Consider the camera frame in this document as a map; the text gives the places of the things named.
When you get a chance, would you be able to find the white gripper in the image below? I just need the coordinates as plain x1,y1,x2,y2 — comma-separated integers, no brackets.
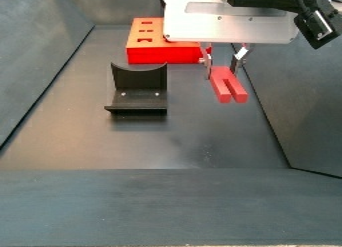
163,0,298,80

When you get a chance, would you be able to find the red double-square object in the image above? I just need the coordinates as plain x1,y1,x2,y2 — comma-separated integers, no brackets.
210,66,249,103

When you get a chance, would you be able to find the red peg board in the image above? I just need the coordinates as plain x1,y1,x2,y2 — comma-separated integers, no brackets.
126,17,213,64

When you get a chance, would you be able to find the black curved holder stand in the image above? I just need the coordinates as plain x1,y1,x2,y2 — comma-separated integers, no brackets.
105,64,169,113

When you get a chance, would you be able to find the black camera cable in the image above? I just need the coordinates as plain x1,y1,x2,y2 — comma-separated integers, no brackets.
292,0,313,17

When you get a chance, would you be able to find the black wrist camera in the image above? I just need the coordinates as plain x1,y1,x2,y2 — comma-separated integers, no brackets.
227,0,342,49

